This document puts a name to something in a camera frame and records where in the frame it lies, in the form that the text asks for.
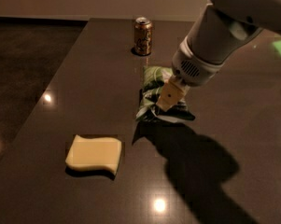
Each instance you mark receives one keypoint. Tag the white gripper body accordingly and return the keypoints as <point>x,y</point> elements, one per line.
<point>192,66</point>

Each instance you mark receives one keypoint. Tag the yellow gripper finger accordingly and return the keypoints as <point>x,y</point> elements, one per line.
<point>173,90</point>

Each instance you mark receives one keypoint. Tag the green jalapeno chip bag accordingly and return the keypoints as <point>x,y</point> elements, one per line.
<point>154,78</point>

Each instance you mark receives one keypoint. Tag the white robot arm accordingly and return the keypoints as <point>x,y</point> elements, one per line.
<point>264,14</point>

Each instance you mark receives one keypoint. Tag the yellow wavy sponge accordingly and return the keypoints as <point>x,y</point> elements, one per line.
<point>93,154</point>

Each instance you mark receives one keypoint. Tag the gold soda can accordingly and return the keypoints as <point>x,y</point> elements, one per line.
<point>143,36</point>

